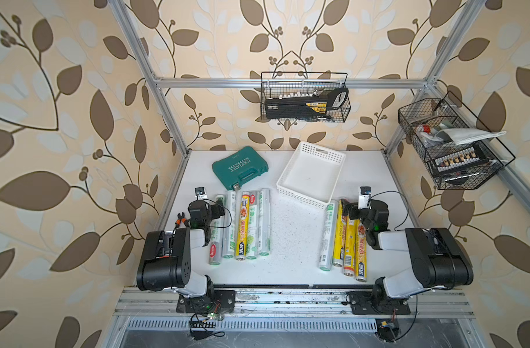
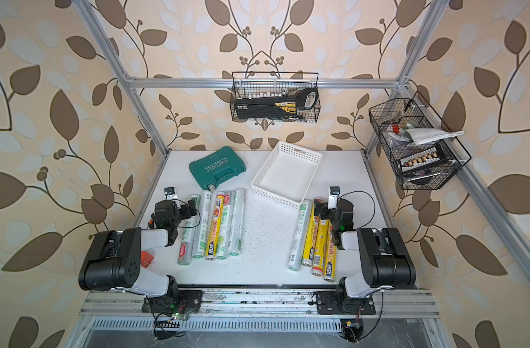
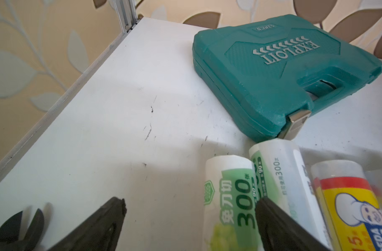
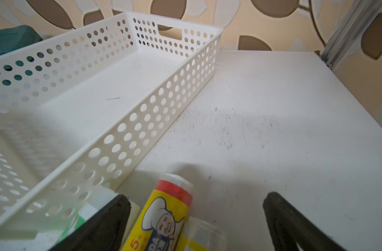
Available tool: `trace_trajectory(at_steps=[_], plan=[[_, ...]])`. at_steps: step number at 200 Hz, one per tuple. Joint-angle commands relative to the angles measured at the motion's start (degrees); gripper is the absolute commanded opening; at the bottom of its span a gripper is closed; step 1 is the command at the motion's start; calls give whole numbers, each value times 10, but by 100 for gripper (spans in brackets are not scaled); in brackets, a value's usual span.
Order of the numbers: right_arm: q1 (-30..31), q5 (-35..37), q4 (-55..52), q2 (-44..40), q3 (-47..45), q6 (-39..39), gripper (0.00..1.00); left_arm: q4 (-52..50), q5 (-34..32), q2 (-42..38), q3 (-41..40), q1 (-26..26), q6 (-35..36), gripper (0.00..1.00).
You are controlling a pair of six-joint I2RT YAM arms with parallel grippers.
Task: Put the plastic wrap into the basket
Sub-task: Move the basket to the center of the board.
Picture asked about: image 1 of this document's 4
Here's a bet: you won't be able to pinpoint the yellow wrap roll chef label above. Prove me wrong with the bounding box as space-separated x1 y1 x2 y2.
332 198 348 267

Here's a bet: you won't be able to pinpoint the white green wrap roll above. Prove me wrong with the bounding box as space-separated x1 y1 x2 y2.
318 200 339 271

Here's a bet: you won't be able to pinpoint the white plastic perforated basket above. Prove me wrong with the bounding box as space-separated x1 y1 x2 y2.
276 142 346 210

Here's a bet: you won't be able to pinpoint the clear green label wrap roll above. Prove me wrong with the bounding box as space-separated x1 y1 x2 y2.
258 188 272 256

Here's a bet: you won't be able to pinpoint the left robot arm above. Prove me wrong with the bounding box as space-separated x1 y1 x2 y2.
137 200 225 314

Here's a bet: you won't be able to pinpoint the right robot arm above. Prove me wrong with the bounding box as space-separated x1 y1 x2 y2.
343 200 474 315

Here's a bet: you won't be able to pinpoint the grape print wrap roll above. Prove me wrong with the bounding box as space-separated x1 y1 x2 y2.
209 194 226 265

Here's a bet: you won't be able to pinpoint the yellow wrap roll rightmost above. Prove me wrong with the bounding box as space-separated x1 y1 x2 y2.
356 222 367 282

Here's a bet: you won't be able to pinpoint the yellow PE wrap roll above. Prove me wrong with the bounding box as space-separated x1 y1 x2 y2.
343 217 357 277

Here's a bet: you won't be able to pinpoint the white text wrap roll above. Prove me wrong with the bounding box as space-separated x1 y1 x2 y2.
222 191 237 259

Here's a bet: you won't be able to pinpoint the yellow wrap roll left group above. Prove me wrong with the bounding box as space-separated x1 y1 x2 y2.
236 191 250 260

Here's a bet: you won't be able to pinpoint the green plastic tool case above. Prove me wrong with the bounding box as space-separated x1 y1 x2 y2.
212 146 269 191

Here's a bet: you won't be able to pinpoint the socket bit set tray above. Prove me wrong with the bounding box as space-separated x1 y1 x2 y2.
433 146 489 173

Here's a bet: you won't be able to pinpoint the black yellow hand saw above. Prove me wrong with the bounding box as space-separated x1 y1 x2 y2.
261 87 350 123

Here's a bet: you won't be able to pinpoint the orange handled pliers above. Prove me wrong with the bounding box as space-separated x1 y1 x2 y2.
175 212 189 229

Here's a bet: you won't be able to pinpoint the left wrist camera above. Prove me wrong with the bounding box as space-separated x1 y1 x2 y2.
195 186 208 200

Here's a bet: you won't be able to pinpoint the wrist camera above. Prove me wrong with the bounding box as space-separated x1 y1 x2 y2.
358 186 372 210
195 186 208 200

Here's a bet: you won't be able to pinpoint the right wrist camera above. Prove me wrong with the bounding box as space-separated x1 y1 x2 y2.
358 186 372 210

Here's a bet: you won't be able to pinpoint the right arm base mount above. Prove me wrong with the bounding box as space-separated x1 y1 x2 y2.
347 291 411 316

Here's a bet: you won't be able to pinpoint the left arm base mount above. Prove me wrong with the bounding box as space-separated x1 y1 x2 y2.
176 289 236 315

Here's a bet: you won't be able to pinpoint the black wire basket right wall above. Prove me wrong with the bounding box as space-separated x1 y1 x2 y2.
398 91 516 190

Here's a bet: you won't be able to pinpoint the black wire basket wall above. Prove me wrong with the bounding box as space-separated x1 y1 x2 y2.
261 71 351 123
398 91 516 190

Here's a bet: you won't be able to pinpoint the black wire basket back wall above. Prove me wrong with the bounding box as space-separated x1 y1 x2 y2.
261 71 351 123

